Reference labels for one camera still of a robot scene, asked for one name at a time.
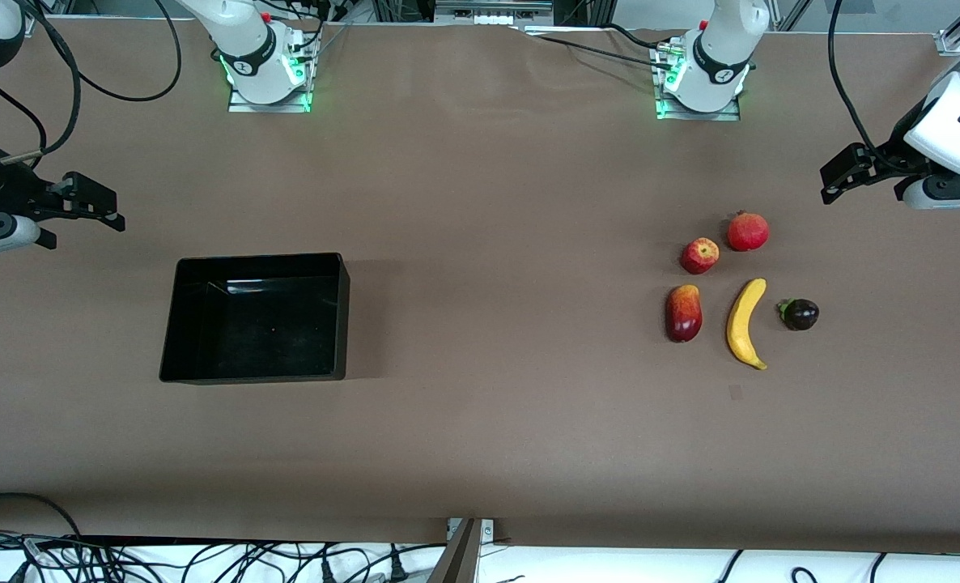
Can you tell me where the grey metal rack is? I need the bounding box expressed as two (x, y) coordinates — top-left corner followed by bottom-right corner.
(434, 0), (555, 27)

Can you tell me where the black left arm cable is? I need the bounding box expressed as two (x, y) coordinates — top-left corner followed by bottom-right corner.
(828, 0), (926, 163)

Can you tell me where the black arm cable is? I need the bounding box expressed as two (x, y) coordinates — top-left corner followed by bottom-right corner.
(828, 0), (926, 163)
(0, 0), (83, 164)
(39, 0), (183, 104)

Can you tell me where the red yellow mango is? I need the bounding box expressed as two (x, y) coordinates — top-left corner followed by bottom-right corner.
(665, 284), (703, 343)

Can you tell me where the dark purple eggplant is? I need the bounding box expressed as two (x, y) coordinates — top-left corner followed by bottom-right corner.
(777, 298), (820, 331)

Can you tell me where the red pomegranate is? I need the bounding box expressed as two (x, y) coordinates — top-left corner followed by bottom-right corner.
(727, 211), (771, 253)

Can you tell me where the red apple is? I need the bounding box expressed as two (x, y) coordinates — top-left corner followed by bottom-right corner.
(680, 237), (721, 275)

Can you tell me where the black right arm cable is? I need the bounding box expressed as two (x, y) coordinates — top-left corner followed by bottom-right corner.
(0, 0), (83, 164)
(39, 0), (183, 104)

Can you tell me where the grey metal camera stand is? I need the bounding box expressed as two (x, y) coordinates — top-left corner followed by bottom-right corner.
(427, 517), (497, 583)

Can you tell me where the black plastic box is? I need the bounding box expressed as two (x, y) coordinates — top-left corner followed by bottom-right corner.
(159, 253), (351, 384)

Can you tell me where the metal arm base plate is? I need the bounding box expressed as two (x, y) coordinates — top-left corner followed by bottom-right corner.
(652, 40), (743, 122)
(227, 32), (317, 114)

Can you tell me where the yellow banana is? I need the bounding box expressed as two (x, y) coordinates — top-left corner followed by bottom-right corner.
(726, 279), (769, 371)

